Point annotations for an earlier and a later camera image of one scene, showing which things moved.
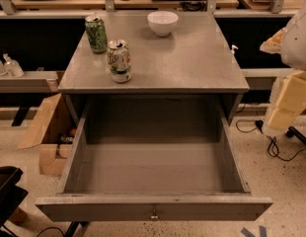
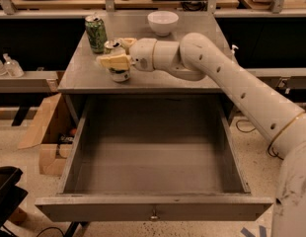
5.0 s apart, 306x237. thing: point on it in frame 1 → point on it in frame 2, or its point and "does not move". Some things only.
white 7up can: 118,58 does not move
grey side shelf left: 30,82 does not move
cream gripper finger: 274,43 → 141,52
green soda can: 96,30 does not move
